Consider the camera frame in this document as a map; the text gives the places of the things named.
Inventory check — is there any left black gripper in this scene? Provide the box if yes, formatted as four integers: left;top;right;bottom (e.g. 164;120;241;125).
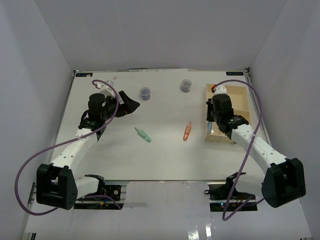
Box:
101;91;140;121

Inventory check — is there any clear clip jar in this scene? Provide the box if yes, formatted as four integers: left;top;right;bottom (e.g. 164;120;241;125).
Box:
140;87;151;101
180;79;192;93

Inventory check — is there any green highlighter pen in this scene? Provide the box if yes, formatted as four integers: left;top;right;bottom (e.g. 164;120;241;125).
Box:
134;127;152;143

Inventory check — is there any blue highlighter cap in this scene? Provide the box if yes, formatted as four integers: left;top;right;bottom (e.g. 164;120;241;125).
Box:
207;122;213;134

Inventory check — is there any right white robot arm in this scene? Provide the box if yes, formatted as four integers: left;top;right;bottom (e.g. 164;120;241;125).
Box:
206;94;306;208

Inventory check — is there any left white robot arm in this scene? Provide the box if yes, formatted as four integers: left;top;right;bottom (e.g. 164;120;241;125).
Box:
36;91;140;210

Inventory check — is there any wooden compartment box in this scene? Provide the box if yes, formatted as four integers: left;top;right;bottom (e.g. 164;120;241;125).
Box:
205;84;251;144

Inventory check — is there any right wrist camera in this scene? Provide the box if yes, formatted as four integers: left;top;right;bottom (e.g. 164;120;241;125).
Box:
211;85;228;95

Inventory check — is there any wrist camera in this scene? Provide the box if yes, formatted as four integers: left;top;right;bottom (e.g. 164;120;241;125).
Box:
211;85;228;95
95;80;115;98

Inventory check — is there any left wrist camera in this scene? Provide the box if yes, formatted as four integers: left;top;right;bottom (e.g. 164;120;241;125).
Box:
95;80;115;98

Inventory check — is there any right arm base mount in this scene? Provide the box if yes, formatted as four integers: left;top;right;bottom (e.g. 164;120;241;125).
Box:
203;172;258;212

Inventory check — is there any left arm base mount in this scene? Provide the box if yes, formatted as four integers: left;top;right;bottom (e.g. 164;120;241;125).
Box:
74;174;124;210

